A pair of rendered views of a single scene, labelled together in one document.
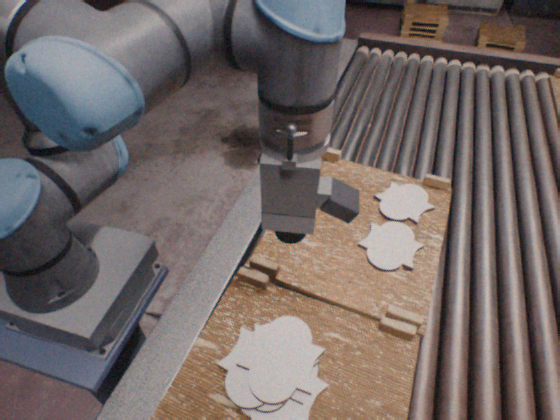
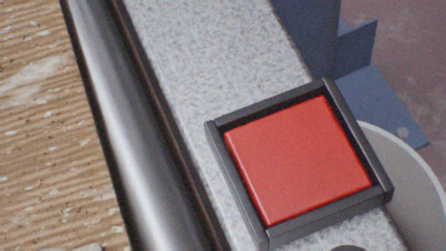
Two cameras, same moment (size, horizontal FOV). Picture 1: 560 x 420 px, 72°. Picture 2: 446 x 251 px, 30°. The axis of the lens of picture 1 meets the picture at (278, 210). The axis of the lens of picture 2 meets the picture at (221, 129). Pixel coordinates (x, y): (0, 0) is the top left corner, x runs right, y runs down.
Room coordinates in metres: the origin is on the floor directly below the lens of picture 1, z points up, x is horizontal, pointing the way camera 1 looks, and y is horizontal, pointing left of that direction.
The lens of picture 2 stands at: (0.96, -0.14, 1.32)
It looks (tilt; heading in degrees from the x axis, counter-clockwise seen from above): 61 degrees down; 144
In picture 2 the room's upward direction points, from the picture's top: 7 degrees counter-clockwise
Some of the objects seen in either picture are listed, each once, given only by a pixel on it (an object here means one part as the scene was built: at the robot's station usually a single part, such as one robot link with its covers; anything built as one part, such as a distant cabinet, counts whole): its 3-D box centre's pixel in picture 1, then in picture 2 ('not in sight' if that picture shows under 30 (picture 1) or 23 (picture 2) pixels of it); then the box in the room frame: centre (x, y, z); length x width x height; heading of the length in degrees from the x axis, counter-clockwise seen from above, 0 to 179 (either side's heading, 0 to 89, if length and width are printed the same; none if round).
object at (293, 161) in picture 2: not in sight; (295, 162); (0.83, 0.01, 0.92); 0.06 x 0.06 x 0.01; 70
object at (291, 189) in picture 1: (311, 176); not in sight; (0.34, -0.04, 1.26); 0.12 x 0.09 x 0.16; 82
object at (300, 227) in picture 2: not in sight; (295, 161); (0.83, 0.01, 0.92); 0.08 x 0.08 x 0.02; 70
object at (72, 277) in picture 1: (45, 260); not in sight; (0.41, 0.41, 1.01); 0.15 x 0.15 x 0.10
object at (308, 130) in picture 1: (295, 115); not in sight; (0.34, -0.02, 1.34); 0.08 x 0.08 x 0.05
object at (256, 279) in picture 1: (253, 278); not in sight; (0.42, 0.05, 0.95); 0.06 x 0.02 x 0.03; 68
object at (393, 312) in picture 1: (403, 317); not in sight; (0.34, -0.22, 0.95); 0.06 x 0.02 x 0.03; 66
